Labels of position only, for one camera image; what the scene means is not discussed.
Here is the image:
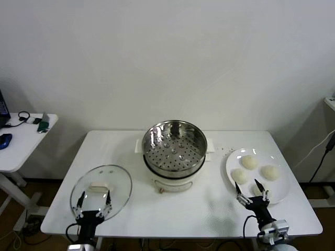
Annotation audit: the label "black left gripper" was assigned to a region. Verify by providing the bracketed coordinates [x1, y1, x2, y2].
[72, 189, 113, 244]

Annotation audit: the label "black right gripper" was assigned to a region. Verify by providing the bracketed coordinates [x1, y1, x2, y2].
[234, 178, 275, 227]

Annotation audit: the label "black laptop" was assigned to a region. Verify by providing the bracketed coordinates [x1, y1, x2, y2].
[0, 88, 12, 129]

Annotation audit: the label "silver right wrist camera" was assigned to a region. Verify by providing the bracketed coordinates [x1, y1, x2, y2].
[259, 219, 291, 245]

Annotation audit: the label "white side table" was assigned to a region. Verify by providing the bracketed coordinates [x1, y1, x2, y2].
[0, 112, 59, 232]

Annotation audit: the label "black adapter with cable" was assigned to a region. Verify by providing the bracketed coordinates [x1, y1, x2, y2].
[308, 134, 335, 184]

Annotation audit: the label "white electric cooking pot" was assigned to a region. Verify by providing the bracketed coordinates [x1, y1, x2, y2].
[135, 138, 216, 195]

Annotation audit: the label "white wall cable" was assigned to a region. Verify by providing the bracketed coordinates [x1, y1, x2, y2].
[293, 129, 335, 168]

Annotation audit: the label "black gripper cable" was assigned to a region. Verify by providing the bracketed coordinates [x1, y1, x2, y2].
[65, 222, 81, 243]
[242, 214, 259, 240]

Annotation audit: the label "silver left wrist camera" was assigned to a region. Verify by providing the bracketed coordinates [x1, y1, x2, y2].
[67, 243, 96, 251]

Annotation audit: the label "black headphones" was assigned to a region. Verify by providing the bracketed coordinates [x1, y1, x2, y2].
[2, 111, 31, 129]

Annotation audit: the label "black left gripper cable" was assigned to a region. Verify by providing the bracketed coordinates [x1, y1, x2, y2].
[65, 222, 81, 243]

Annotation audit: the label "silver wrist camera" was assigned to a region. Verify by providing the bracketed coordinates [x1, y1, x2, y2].
[67, 243, 96, 251]
[259, 219, 291, 245]

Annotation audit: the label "perforated steel steamer basket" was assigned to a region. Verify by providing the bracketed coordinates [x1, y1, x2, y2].
[142, 119, 207, 178]

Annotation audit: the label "green and grey holder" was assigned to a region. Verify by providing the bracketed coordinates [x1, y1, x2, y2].
[36, 112, 50, 134]

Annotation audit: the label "white oval plate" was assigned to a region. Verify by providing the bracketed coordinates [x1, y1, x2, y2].
[221, 147, 291, 205]

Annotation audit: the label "white steamed baozi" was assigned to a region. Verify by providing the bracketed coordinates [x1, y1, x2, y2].
[251, 182, 273, 202]
[241, 154, 260, 170]
[260, 165, 280, 181]
[230, 168, 250, 185]

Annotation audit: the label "blue computer mouse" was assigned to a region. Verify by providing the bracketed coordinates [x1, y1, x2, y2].
[0, 133, 13, 150]

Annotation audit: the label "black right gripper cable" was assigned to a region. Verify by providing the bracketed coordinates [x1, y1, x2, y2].
[242, 214, 259, 240]

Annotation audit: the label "round glass pot lid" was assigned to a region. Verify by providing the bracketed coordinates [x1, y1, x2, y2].
[70, 164, 133, 223]

